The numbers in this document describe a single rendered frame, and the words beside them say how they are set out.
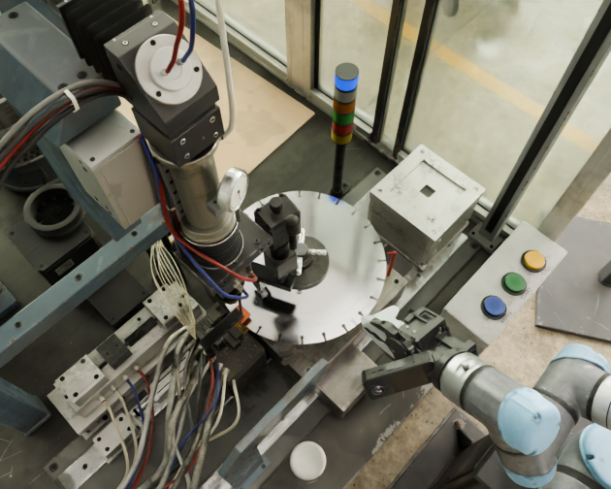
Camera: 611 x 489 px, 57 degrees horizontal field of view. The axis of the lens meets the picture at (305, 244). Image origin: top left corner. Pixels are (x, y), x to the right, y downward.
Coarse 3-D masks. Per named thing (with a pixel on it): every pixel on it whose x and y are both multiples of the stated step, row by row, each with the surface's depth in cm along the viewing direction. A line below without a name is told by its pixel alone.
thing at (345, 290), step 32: (288, 192) 117; (320, 224) 114; (352, 224) 114; (352, 256) 110; (384, 256) 110; (320, 288) 107; (352, 288) 107; (256, 320) 104; (288, 320) 104; (320, 320) 104
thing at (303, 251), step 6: (300, 234) 107; (300, 240) 106; (300, 246) 105; (306, 246) 105; (300, 252) 104; (306, 252) 105; (312, 252) 105; (318, 252) 105; (324, 252) 105; (300, 258) 104; (306, 258) 106; (300, 264) 104; (300, 270) 103
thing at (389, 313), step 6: (378, 312) 97; (384, 312) 96; (390, 312) 96; (396, 312) 95; (366, 318) 96; (372, 318) 95; (378, 318) 96; (384, 318) 95; (390, 318) 95; (366, 324) 96; (396, 324) 93; (372, 330) 95; (378, 330) 93; (378, 336) 94; (384, 336) 92
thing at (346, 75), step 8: (344, 64) 106; (352, 64) 106; (336, 72) 105; (344, 72) 105; (352, 72) 105; (336, 80) 106; (344, 80) 104; (352, 80) 104; (344, 88) 106; (352, 88) 107
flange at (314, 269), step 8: (304, 240) 111; (312, 240) 111; (312, 248) 110; (320, 248) 110; (312, 256) 109; (320, 256) 109; (328, 256) 109; (304, 264) 107; (312, 264) 108; (320, 264) 108; (328, 264) 108; (304, 272) 107; (312, 272) 107; (320, 272) 108; (296, 280) 107; (304, 280) 107; (312, 280) 107; (320, 280) 108
